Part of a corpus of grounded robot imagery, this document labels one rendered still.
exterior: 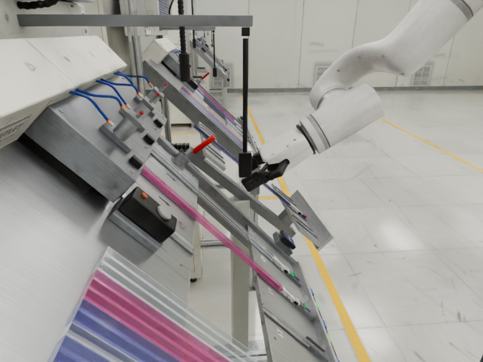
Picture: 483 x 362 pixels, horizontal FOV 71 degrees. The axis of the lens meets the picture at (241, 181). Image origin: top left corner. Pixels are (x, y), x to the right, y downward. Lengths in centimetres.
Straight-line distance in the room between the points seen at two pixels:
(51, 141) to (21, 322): 22
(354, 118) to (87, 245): 54
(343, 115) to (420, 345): 141
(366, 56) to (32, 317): 68
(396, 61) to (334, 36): 793
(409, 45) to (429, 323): 157
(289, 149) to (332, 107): 12
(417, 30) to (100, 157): 57
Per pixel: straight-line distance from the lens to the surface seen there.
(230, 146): 163
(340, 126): 72
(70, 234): 42
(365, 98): 74
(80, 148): 47
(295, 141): 71
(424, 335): 199
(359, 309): 200
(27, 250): 38
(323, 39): 856
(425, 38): 72
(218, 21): 54
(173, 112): 525
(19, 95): 40
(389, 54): 73
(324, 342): 81
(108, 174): 47
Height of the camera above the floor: 133
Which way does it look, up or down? 24 degrees down
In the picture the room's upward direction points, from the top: straight up
